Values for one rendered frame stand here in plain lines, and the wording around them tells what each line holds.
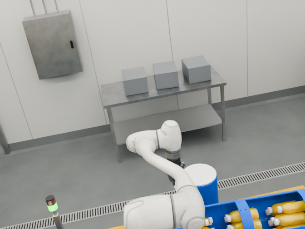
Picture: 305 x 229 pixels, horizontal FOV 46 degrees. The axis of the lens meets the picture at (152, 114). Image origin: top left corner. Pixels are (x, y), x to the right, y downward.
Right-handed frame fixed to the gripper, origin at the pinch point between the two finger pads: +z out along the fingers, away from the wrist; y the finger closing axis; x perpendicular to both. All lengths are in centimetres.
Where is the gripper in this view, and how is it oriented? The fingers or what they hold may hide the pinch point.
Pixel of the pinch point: (175, 184)
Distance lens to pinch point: 213.8
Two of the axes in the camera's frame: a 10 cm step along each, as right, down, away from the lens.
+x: -3.5, -4.2, 8.4
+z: 1.0, 8.7, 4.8
